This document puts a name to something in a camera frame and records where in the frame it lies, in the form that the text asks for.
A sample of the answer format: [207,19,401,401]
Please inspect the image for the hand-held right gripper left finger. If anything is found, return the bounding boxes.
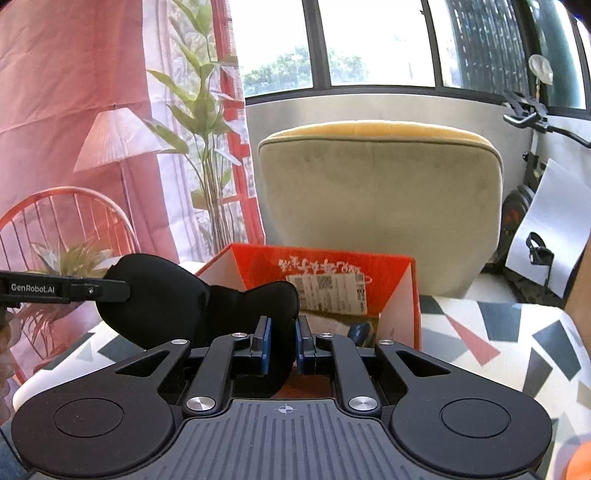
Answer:
[115,316,273,418]

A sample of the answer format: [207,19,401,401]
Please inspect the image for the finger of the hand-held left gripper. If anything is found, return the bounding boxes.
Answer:
[69,276,131,304]

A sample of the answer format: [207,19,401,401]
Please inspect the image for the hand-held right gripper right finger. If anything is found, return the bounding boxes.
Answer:
[295,316,462,414]

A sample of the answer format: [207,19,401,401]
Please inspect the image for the black eye mask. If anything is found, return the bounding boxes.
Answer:
[95,253,300,398]

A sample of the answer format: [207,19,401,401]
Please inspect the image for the red strawberry-print box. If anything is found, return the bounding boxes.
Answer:
[194,243,423,352]

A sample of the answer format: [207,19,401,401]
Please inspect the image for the blue soft item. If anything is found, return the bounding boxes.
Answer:
[346,322,374,348]

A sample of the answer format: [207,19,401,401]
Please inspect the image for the person's left hand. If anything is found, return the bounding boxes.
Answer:
[0,307,18,416]

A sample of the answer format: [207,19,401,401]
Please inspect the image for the beige velvet chair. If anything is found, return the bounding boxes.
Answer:
[257,121,504,298]

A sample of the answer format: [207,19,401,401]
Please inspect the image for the person's blue jeans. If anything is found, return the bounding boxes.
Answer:
[0,429,26,480]

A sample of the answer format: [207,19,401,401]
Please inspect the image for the geometric patterned cloth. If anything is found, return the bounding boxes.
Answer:
[14,261,591,480]

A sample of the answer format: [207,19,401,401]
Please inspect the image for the printed backdrop cloth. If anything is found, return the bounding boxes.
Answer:
[0,0,266,407]

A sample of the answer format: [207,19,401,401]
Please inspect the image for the black exercise bike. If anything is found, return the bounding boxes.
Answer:
[499,90,591,296]

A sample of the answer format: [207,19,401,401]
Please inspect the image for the orange cloth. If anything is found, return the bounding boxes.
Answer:
[554,434,591,480]

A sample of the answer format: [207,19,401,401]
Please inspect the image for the round clear suction cup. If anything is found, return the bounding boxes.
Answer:
[529,54,554,86]

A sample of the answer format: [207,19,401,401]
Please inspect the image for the window with dark frame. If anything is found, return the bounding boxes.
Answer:
[228,0,591,112]

